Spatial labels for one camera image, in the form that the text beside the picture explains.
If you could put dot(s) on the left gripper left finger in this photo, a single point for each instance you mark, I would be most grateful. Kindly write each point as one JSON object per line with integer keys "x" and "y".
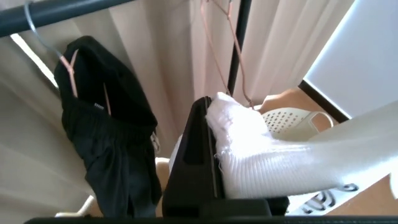
{"x": 192, "y": 180}

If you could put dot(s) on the pink clothes hanger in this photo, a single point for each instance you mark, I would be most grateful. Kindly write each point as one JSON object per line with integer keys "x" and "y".
{"x": 237, "y": 49}
{"x": 70, "y": 70}

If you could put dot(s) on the black shorts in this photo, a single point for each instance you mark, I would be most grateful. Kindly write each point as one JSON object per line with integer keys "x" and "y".
{"x": 115, "y": 149}

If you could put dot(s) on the black clothes rack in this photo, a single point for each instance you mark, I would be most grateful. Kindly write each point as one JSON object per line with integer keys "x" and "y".
{"x": 236, "y": 40}

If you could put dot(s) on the white garment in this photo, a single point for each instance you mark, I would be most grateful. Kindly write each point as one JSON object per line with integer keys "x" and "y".
{"x": 264, "y": 161}

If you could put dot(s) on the white laundry basket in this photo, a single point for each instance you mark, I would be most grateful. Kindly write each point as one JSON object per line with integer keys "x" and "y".
{"x": 289, "y": 121}

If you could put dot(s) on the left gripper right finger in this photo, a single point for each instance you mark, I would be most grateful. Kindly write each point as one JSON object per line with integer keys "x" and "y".
{"x": 278, "y": 206}

